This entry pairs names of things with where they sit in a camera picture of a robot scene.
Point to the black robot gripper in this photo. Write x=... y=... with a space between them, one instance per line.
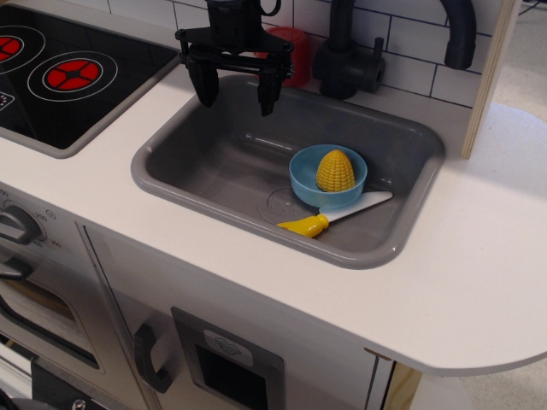
x=235 y=40

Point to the yellow toy corn cob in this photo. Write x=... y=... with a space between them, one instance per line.
x=335 y=172

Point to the grey plastic sink basin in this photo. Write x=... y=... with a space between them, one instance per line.
x=232 y=164

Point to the light blue plastic bowl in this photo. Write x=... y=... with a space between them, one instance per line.
x=303 y=167

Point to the red plastic cup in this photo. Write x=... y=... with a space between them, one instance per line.
x=301 y=56

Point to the black toy faucet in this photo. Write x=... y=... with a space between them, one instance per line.
x=343 y=69

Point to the black toy stovetop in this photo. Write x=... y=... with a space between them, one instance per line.
x=64 y=82

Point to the grey oven knob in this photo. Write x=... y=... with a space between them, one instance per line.
x=18 y=226

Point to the grey dishwasher panel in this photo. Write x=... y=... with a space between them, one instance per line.
x=230 y=367

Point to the grey toy oven door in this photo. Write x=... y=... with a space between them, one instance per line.
x=39 y=313

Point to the wooden side post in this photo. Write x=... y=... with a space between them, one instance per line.
x=502 y=34

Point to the black cabinet door handle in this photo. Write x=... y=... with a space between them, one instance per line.
x=144 y=340

